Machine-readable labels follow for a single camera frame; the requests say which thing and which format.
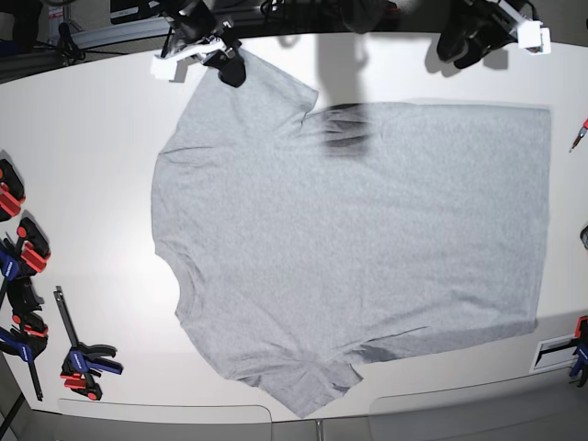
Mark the red black clamp upper left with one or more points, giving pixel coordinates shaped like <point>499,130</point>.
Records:
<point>12,191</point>

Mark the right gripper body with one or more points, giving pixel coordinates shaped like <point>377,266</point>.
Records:
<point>188,31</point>

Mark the blue red clamp right edge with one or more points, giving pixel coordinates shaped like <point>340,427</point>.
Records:
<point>579,369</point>

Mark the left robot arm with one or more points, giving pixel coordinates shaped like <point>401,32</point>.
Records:
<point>474,29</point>

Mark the dark round object right edge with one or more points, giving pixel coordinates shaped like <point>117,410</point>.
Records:
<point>584,237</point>

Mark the bar clamp on table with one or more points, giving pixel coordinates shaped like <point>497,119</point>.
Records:
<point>84,363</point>

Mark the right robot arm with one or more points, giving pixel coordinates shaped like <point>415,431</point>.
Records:
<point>185,8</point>

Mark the blue red clamp edge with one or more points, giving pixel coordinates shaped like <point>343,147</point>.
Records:
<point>20,262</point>
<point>579,369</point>

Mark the blue clamp lower left edge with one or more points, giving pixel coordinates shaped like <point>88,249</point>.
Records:
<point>28,336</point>

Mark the grey T-shirt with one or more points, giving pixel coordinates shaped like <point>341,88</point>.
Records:
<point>307,242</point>

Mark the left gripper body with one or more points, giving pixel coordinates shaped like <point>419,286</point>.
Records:
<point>478,19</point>

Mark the blue red clamp left edge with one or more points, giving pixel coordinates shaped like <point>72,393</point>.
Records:
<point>20,262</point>

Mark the white label with black bar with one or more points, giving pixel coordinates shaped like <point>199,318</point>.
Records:
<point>553,354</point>

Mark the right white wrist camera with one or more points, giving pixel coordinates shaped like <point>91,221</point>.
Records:
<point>173,67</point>

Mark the aluminium rail behind table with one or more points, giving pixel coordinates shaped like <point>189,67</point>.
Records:
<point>136,30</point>

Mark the red handled screwdriver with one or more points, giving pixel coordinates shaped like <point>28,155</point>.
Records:
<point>580,135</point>

